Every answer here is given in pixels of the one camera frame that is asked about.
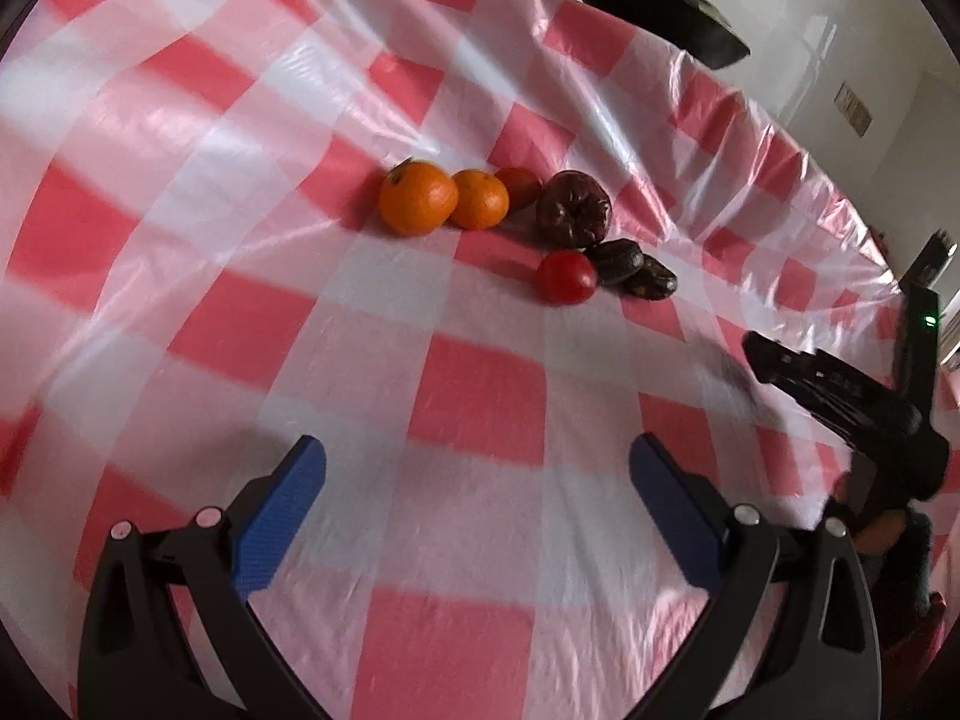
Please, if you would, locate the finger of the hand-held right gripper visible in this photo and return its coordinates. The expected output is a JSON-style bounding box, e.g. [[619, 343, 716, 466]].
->
[[741, 330, 925, 455]]

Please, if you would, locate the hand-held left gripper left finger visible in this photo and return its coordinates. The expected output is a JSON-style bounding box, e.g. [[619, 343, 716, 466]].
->
[[77, 435, 331, 720]]

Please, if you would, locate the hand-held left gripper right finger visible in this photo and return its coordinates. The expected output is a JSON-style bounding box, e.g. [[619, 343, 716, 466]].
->
[[630, 433, 882, 720]]

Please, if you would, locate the small dark wrinkled fruit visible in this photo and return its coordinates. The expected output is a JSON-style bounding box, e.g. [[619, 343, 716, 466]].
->
[[626, 255, 680, 302], [583, 238, 646, 287]]

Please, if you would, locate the red tomato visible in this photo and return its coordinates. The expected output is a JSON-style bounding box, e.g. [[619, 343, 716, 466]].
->
[[495, 166, 543, 212], [534, 250, 599, 307]]

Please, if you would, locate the large dark purple fruit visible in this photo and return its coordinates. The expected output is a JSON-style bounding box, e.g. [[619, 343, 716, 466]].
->
[[535, 170, 614, 249]]

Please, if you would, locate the orange with leaf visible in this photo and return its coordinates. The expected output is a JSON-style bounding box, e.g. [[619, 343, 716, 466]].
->
[[378, 157, 459, 238]]

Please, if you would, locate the person's right forearm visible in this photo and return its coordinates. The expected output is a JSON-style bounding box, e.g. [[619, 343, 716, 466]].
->
[[877, 506, 942, 642]]

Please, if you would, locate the person's right hand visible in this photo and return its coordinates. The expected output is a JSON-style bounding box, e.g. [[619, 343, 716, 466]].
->
[[855, 514, 906, 554]]

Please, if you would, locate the red white checkered tablecloth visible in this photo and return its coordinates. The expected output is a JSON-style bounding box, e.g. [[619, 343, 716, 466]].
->
[[0, 0, 908, 720]]

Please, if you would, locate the black wok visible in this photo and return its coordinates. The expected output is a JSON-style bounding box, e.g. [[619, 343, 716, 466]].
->
[[562, 0, 751, 68]]

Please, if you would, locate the gold wall outlet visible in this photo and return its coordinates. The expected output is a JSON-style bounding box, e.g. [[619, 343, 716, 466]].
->
[[836, 82, 872, 137]]

